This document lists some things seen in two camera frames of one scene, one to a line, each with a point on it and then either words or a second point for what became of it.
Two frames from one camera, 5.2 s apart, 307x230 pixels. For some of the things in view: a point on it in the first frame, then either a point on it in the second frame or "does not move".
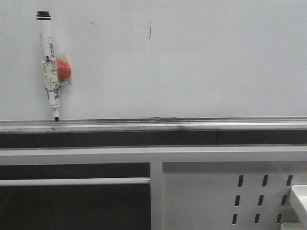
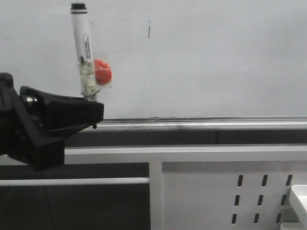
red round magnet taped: (64, 70) -> (103, 72)
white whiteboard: (158, 59) does not move
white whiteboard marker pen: (49, 61) -> (80, 21)
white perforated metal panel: (228, 195) does not move
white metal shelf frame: (154, 156) does not move
